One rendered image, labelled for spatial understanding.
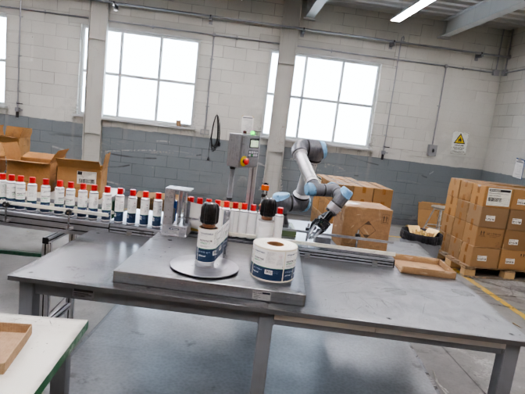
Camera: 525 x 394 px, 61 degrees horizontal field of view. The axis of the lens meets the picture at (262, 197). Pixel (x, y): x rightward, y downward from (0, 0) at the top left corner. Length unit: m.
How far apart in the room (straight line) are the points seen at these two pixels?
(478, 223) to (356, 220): 3.32
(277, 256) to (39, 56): 7.25
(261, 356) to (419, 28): 7.49
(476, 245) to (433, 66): 3.87
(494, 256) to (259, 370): 4.59
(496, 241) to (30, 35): 7.74
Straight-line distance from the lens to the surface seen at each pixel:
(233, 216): 2.55
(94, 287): 1.92
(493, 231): 6.07
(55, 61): 8.59
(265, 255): 1.92
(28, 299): 2.10
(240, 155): 2.52
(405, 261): 2.84
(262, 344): 1.91
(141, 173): 8.20
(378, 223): 2.82
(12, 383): 1.42
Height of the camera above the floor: 1.54
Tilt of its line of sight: 9 degrees down
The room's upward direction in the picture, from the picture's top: 7 degrees clockwise
